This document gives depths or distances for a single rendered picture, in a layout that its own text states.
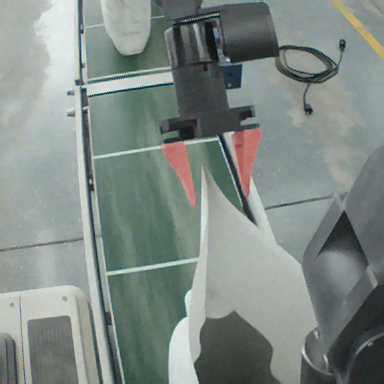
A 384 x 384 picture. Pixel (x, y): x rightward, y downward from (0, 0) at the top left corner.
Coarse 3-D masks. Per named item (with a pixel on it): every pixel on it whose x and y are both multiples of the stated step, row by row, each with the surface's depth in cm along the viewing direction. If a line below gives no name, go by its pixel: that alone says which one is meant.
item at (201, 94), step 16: (208, 64) 54; (176, 80) 55; (192, 80) 54; (208, 80) 54; (176, 96) 56; (192, 96) 54; (208, 96) 54; (224, 96) 55; (192, 112) 54; (208, 112) 54; (224, 112) 54; (240, 112) 55; (160, 128) 58; (176, 128) 54
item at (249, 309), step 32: (224, 224) 58; (224, 256) 62; (256, 256) 55; (288, 256) 50; (192, 288) 48; (224, 288) 67; (256, 288) 59; (288, 288) 53; (192, 320) 54; (224, 320) 80; (256, 320) 64; (288, 320) 57; (192, 352) 61; (224, 352) 92; (256, 352) 83; (288, 352) 61
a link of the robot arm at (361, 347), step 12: (360, 336) 21; (372, 336) 20; (360, 348) 20; (372, 348) 20; (348, 360) 22; (360, 360) 21; (372, 360) 21; (348, 372) 22; (360, 372) 21; (372, 372) 22
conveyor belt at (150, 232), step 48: (96, 96) 173; (144, 96) 172; (96, 144) 156; (144, 144) 156; (192, 144) 156; (144, 192) 143; (144, 240) 132; (192, 240) 132; (144, 288) 123; (144, 336) 114
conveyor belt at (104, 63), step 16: (96, 0) 224; (96, 16) 213; (160, 16) 211; (96, 32) 203; (160, 32) 201; (96, 48) 194; (112, 48) 193; (144, 48) 193; (160, 48) 192; (96, 64) 186; (112, 64) 186; (128, 64) 185; (144, 64) 185; (160, 64) 185; (96, 80) 179
